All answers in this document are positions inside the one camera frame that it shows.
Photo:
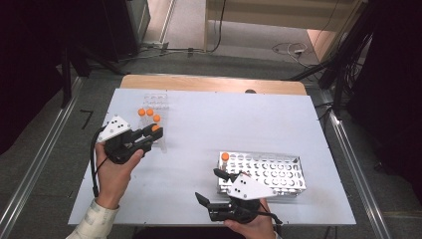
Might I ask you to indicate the clear plastic tube rack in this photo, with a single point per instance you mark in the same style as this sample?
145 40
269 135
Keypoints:
159 99

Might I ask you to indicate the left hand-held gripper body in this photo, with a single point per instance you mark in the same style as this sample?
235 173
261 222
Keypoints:
117 149

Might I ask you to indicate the dark curtain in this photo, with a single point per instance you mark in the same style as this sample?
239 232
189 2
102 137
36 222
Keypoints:
26 66
398 83

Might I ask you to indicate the black cabinet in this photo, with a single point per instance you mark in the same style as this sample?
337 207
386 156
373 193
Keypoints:
116 26

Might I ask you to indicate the person's left hand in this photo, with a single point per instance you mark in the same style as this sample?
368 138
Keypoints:
112 179

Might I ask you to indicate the black stand post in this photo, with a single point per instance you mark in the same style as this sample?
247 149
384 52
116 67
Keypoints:
66 79

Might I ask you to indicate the person's right hand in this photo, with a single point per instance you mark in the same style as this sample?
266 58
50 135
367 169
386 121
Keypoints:
260 229

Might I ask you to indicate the aluminium floor rail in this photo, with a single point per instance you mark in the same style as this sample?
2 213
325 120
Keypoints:
43 146
351 166

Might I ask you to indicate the beige wooden furniture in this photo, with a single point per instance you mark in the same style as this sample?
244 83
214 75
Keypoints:
282 13

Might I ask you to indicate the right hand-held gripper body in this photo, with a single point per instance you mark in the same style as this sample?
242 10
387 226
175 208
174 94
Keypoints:
247 189

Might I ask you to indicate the metal test tube rack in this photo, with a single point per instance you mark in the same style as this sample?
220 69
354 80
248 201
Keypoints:
285 176

